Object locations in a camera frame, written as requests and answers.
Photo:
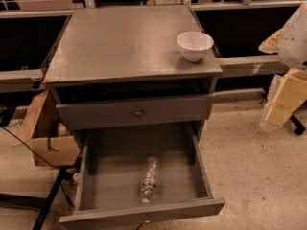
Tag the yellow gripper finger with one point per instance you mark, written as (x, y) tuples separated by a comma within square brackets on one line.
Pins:
[(286, 95), (269, 46)]

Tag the clear plastic water bottle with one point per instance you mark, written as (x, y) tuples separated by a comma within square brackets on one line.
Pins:
[(148, 183)]

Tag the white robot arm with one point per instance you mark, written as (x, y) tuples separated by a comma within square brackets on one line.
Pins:
[(292, 45)]

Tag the grey top drawer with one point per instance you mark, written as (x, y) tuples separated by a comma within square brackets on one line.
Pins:
[(120, 113)]

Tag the grey wooden drawer cabinet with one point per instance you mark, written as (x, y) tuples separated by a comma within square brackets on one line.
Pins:
[(117, 53)]

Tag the grey open middle drawer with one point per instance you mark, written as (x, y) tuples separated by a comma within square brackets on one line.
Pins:
[(113, 165)]

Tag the black chair base leg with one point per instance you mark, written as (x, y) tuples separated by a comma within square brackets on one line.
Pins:
[(300, 128)]

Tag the white ceramic bowl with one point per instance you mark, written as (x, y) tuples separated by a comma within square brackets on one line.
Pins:
[(193, 46)]

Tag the brown cardboard box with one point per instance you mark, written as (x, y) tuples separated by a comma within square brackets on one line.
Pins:
[(52, 143)]

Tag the black metal stand leg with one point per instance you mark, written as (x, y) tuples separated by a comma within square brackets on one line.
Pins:
[(49, 200)]

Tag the right grey metal rail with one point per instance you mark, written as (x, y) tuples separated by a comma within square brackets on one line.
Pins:
[(251, 66)]

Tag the grey metal rail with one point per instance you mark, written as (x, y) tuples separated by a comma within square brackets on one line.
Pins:
[(251, 66), (21, 80)]

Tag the left grey metal rail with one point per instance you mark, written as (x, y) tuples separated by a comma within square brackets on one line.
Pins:
[(21, 80)]

